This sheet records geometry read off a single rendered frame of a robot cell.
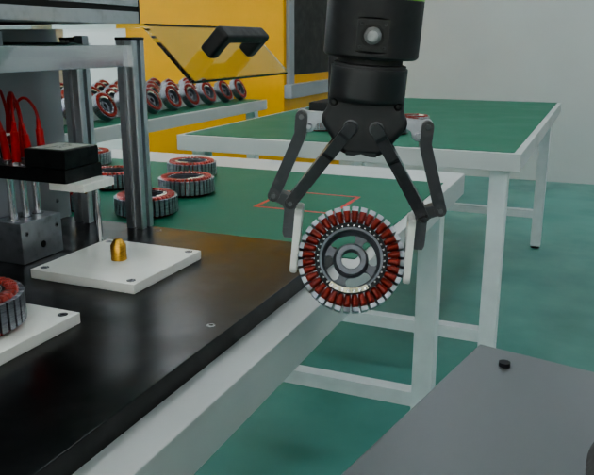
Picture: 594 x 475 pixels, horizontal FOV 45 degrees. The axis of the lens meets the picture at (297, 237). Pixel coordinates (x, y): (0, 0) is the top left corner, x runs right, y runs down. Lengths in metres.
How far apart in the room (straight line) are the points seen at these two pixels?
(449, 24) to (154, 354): 5.36
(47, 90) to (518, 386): 0.89
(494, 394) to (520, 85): 5.38
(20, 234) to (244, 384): 0.41
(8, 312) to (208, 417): 0.22
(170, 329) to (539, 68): 5.23
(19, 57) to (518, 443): 0.71
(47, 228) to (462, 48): 5.09
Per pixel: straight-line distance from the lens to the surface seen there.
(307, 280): 0.75
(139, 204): 1.11
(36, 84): 1.17
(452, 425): 0.45
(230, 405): 0.67
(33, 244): 0.99
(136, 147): 1.10
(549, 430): 0.46
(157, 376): 0.64
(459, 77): 5.89
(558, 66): 5.80
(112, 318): 0.77
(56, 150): 0.92
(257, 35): 0.88
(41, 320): 0.75
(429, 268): 1.72
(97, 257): 0.94
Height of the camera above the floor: 1.05
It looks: 15 degrees down
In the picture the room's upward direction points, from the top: straight up
